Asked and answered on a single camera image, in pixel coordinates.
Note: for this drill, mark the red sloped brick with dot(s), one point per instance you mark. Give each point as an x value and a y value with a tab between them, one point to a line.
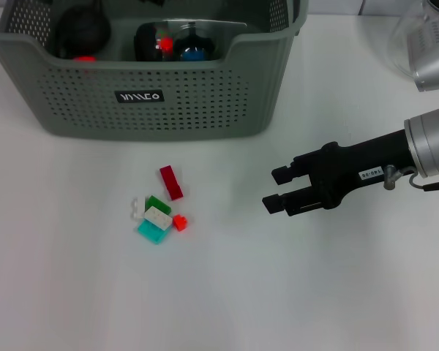
83	58

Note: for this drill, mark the wide white brick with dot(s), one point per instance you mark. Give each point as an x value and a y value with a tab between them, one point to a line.
158	217

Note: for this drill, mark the black teapot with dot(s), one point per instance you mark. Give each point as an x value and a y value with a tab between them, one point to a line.
82	31

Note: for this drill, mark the clear glass pitcher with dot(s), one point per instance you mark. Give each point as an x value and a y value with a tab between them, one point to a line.
402	36

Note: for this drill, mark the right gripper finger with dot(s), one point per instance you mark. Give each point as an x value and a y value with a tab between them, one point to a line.
300	203
283	174

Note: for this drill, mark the narrow white brick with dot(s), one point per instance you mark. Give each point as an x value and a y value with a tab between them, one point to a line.
137	210

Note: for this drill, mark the green brick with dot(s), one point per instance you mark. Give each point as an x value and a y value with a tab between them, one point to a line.
157	203

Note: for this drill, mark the teal plate brick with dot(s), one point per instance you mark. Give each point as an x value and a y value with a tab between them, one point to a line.
149	233

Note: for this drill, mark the grey perforated storage bin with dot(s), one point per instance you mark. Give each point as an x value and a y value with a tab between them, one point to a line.
205	109

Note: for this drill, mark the small red square brick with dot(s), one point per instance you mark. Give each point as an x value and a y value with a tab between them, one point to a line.
165	44

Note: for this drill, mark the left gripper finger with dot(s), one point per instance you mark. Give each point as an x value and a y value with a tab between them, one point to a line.
151	2

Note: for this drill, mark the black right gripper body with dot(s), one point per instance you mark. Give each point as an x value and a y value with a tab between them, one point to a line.
355	168

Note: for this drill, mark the blue square plate brick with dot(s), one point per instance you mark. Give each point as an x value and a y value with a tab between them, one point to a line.
192	55

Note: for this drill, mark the long dark red brick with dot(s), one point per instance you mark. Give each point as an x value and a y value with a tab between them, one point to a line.
172	183

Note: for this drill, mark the tiny red brick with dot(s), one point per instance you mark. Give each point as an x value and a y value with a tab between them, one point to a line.
180	223

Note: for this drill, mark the glass teacup black holder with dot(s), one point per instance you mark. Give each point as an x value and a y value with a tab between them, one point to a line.
146	44
195	36

